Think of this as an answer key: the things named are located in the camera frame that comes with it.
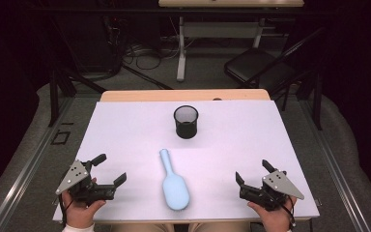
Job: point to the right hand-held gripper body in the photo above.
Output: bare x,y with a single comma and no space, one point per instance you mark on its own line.
272,190

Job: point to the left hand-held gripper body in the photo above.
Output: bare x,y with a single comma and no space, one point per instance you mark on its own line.
77,185

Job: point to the light blue plastic scoop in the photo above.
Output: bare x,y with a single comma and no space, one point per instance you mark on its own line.
175,190

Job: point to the person's right hand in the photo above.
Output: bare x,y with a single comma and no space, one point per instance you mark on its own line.
272,219

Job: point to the person's left hand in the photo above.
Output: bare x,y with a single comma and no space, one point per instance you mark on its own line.
80,214

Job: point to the white foam board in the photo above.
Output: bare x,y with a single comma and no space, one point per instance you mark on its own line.
206,154

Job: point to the white sleeve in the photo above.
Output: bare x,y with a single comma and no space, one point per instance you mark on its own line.
77,228

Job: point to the black floor socket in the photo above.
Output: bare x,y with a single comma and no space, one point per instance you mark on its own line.
60,137

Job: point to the black metal stand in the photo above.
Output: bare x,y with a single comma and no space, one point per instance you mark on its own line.
318,103
54,96

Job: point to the black mesh pen cup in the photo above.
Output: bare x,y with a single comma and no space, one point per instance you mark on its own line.
186,124

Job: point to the brown table grommet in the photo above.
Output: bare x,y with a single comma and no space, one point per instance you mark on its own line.
217,98

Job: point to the black floor strip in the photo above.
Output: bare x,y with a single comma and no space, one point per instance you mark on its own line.
148,77

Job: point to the wooden table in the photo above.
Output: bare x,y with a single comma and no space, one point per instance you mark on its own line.
174,95

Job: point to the white-legged desk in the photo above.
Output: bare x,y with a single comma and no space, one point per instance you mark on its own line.
181,61

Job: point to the metal floor rail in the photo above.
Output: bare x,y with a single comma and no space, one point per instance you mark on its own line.
335,167
22,174

